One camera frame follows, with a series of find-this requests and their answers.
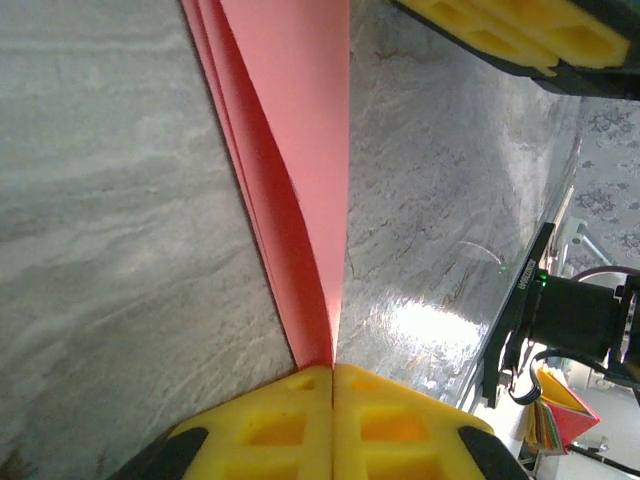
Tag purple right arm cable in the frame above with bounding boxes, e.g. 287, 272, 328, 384
569, 265, 640, 283

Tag pink paper sheet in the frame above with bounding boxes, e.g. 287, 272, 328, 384
179, 0, 352, 370

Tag stack of coloured papers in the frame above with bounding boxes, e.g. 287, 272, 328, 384
519, 366, 603, 457

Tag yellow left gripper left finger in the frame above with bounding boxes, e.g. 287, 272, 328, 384
107, 364, 335, 480

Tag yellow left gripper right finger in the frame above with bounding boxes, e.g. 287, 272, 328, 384
332, 363, 532, 480

